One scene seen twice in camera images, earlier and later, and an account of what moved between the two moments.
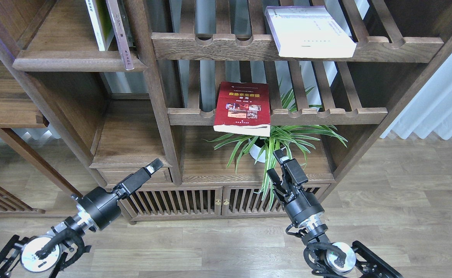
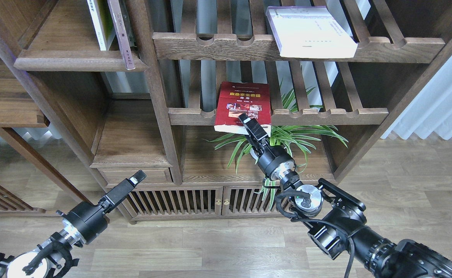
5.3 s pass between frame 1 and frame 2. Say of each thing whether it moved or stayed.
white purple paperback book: stayed
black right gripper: moved
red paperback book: stayed
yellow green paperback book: stayed
